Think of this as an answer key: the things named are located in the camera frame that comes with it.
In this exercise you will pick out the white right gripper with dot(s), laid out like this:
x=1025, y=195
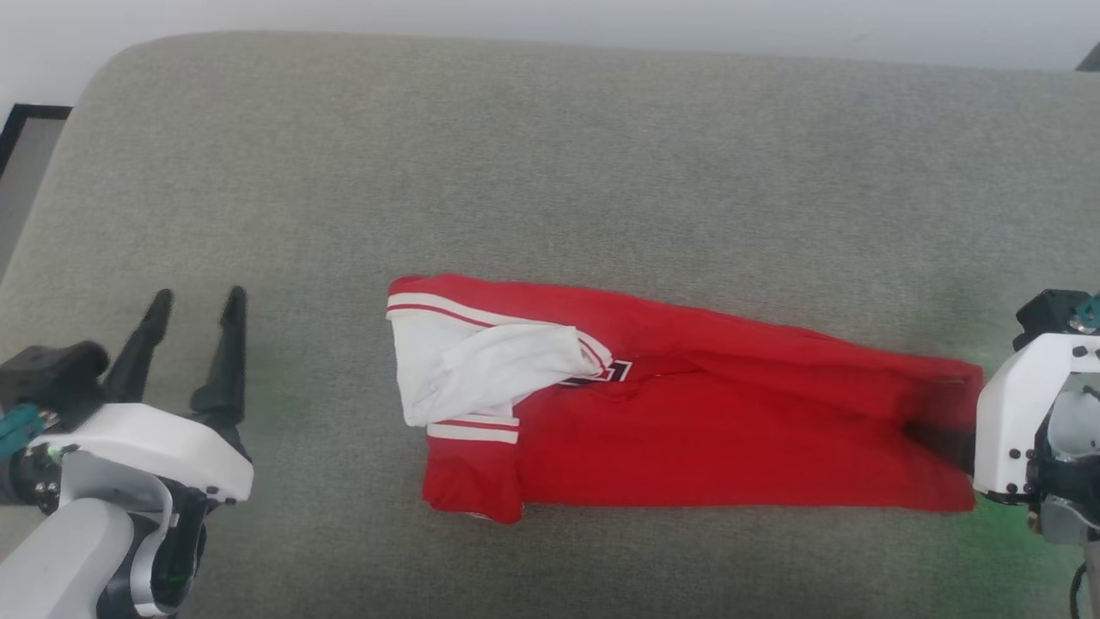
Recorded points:
x=1018, y=413

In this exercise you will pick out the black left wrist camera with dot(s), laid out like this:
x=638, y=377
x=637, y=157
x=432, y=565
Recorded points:
x=47, y=378

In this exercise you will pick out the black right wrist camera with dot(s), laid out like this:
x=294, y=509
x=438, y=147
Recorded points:
x=1057, y=314

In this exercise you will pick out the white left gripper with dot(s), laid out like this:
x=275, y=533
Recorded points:
x=146, y=447

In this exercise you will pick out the red Bulls basketball jersey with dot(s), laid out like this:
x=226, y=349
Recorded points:
x=679, y=421

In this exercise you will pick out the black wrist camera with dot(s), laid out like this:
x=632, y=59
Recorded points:
x=47, y=378
x=1057, y=314

